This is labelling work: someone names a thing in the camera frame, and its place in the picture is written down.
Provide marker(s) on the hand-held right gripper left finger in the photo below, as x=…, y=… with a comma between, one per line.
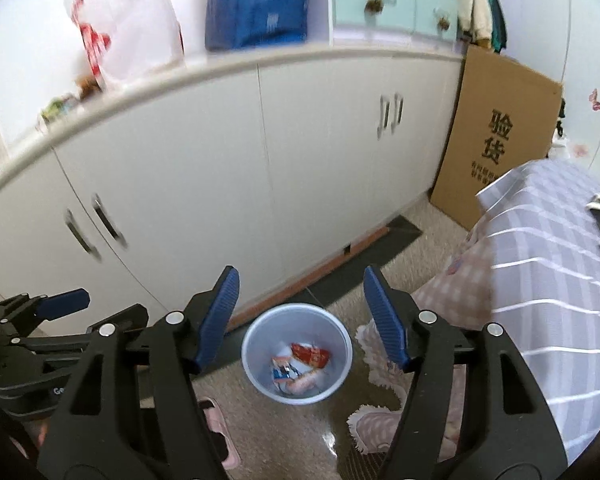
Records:
x=219, y=312

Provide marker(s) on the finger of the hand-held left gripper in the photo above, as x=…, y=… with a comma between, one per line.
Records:
x=120, y=321
x=62, y=302

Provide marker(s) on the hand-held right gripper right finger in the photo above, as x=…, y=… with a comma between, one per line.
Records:
x=386, y=320

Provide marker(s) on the light blue trash bin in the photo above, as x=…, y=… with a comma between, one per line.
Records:
x=262, y=340

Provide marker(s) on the red snack wrapper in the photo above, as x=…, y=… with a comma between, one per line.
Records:
x=310, y=355

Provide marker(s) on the blue and white wrapper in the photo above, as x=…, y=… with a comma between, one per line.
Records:
x=282, y=370

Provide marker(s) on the pink slipper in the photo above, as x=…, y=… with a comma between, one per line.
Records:
x=216, y=412

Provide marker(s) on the pale pink wrapper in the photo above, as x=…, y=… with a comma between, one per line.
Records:
x=305, y=382

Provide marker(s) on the long white cabinet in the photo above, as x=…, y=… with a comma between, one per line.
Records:
x=205, y=185

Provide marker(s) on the person's black-socked foot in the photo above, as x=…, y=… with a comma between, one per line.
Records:
x=218, y=445

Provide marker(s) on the checkered pink bed cover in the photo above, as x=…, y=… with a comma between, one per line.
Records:
x=550, y=270

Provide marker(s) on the green snack packet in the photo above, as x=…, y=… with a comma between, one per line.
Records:
x=57, y=108

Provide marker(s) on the small brown item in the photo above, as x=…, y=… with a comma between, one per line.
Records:
x=87, y=86

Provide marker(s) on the flat brown cardboard box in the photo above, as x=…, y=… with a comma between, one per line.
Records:
x=505, y=110

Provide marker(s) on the white and red plastic bag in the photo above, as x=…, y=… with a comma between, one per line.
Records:
x=135, y=20

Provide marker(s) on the blue fabric bag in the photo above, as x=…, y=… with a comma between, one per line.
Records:
x=255, y=12

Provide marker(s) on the green hanging garment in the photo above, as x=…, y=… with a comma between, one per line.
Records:
x=497, y=15

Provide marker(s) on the pink flower wall sticker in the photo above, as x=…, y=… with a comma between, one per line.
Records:
x=579, y=149

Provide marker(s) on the pink butterfly wall sticker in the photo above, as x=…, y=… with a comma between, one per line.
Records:
x=596, y=100

